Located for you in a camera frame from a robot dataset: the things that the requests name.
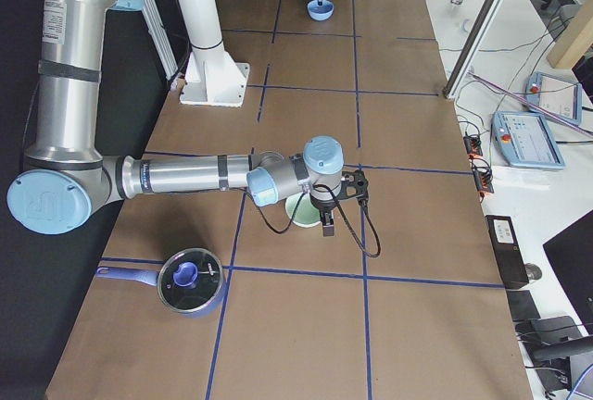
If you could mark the green bowl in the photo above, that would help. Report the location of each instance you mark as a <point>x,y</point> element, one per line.
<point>299,207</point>

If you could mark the blue bowl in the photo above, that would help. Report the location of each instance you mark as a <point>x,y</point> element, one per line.
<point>320,10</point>

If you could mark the blue saucepan with glass lid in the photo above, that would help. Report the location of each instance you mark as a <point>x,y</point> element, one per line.
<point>191,282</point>

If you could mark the black power box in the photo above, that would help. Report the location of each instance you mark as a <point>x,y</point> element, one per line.
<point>507,252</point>

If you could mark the near teach pendant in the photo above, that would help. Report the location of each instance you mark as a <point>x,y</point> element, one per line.
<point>525,140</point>

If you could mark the teach pendant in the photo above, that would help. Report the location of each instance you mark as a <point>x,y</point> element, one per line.
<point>525,140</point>
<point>559,96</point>

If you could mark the black monitor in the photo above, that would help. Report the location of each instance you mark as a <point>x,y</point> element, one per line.
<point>570,256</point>

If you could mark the far teach pendant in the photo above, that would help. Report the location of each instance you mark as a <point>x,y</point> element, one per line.
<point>559,96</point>

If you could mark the wooden board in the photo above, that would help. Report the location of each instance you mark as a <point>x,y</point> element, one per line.
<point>574,41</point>

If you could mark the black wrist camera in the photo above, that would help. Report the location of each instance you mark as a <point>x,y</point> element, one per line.
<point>354,184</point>

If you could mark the orange black cable connectors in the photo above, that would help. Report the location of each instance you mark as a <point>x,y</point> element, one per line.
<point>481,170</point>

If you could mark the aluminium frame post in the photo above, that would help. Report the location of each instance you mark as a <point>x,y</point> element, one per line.
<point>470,49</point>

